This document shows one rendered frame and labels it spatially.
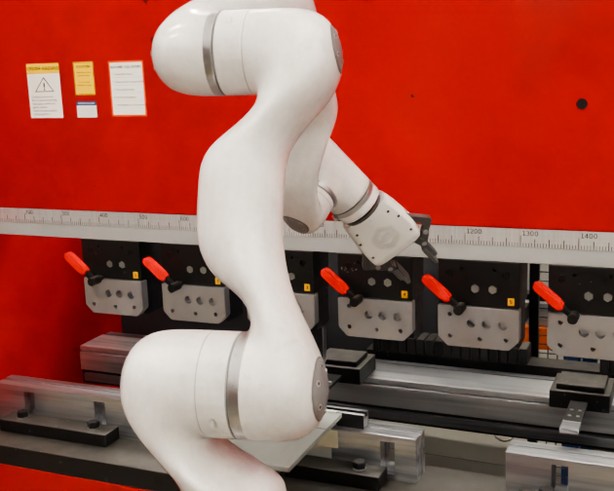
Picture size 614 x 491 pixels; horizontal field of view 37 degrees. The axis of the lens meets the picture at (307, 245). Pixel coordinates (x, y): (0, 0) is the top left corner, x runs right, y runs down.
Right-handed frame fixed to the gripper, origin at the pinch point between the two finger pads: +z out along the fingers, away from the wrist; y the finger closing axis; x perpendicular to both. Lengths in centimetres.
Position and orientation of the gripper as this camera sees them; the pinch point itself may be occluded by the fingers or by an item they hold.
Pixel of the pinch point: (415, 262)
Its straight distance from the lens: 164.5
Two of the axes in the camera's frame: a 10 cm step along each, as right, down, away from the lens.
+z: 6.5, 6.2, 4.4
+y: 7.6, -5.9, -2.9
